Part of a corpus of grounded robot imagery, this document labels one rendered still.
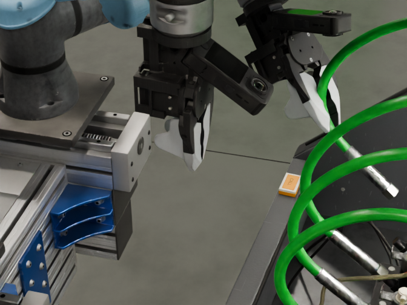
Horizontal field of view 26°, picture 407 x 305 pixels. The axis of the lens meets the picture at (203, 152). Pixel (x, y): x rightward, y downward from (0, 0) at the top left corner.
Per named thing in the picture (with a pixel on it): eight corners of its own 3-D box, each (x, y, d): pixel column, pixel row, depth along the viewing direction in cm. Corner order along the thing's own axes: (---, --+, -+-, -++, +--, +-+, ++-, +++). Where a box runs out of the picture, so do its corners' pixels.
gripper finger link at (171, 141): (160, 161, 118) (158, 104, 113) (201, 170, 117) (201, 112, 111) (151, 175, 116) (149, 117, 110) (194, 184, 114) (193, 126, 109)
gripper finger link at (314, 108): (304, 143, 128) (282, 84, 129) (335, 129, 124) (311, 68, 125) (292, 146, 126) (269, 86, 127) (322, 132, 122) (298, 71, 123)
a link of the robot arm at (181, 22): (222, -18, 104) (198, 12, 98) (221, 17, 107) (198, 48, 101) (163, -27, 106) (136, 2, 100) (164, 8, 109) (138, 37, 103)
